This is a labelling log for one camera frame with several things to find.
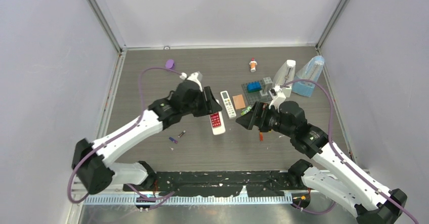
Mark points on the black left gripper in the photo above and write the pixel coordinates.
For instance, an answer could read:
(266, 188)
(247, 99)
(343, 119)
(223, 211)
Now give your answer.
(210, 105)

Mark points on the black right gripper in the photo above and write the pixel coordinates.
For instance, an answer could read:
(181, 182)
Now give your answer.
(260, 109)

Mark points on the white remote with red keypad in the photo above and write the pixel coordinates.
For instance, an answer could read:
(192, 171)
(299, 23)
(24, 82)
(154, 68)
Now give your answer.
(217, 124)

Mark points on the blue purple battery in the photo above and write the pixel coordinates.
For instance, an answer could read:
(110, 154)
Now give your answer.
(173, 140)

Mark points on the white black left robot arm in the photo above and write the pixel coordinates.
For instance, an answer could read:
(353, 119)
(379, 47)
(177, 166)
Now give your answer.
(94, 163)

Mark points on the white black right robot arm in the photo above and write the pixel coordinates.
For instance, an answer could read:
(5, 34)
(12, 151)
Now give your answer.
(361, 195)

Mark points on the slim white remote control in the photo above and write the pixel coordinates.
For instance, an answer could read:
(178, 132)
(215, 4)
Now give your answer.
(228, 104)

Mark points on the green owl toy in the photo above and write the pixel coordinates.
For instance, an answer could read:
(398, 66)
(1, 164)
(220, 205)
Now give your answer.
(246, 110)

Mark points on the brown cork square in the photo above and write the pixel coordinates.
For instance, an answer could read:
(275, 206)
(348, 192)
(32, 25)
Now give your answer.
(239, 102)

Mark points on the grey building block baseplate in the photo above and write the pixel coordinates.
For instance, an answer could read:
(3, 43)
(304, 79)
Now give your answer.
(255, 96)

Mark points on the blue building brick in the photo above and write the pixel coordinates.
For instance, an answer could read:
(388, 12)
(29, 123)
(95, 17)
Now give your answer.
(253, 87)

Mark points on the small orange white bottle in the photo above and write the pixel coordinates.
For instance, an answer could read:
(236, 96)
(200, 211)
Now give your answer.
(252, 65)

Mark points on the white metronome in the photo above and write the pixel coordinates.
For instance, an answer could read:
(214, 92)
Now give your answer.
(284, 75)

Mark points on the purple plastic cap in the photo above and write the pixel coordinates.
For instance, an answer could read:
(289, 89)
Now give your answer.
(170, 64)

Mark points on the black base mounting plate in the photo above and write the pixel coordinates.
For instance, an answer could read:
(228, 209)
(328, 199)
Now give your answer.
(257, 183)

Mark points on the light blue metronome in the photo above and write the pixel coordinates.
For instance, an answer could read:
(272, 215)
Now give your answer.
(311, 71)

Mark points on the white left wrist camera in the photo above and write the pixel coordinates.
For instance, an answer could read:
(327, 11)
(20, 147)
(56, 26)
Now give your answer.
(195, 77)

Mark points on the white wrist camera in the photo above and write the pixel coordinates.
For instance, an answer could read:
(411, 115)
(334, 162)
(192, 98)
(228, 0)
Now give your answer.
(195, 77)
(278, 97)

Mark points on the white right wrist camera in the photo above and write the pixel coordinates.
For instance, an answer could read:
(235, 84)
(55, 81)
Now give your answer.
(278, 97)

